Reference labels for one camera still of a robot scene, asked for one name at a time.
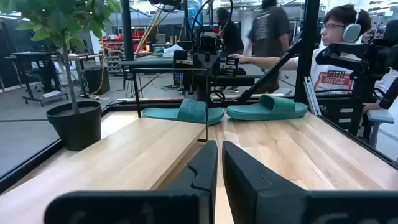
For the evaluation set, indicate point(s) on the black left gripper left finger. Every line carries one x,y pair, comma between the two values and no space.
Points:
186,202

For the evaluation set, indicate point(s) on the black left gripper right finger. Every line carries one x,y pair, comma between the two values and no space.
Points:
264,202

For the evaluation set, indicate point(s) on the black drawer cabinet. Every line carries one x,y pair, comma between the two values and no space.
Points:
342,118

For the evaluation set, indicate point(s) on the silver aluminium profile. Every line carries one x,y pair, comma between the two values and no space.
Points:
311,96

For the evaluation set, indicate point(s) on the grey background desk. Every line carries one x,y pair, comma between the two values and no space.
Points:
149,62

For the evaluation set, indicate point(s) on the black table rail frame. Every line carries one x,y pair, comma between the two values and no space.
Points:
31,166

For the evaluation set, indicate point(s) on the black waste bin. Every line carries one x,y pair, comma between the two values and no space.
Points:
96,81

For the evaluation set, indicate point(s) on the black rig frame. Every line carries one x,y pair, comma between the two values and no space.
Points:
308,46

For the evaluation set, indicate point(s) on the black rolling table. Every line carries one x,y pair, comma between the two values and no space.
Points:
43,68

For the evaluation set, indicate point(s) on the green plant in black pot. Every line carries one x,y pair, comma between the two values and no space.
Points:
76,127

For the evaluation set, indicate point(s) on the white headphones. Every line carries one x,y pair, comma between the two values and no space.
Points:
351,32

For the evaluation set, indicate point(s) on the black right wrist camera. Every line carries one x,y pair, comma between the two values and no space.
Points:
210,42

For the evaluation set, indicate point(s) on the red parts bin rack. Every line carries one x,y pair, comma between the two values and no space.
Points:
112,43

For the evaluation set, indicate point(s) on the person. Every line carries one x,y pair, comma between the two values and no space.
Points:
231,37
269,31
334,31

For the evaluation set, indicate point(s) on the wooden shelf black metal frame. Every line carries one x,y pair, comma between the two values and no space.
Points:
124,155

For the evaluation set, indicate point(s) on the teal rubber slide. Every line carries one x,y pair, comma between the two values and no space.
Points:
267,109
192,112

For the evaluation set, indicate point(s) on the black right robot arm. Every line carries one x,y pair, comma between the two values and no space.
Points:
199,87

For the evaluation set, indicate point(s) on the light blue stool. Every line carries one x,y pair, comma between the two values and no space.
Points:
379,115

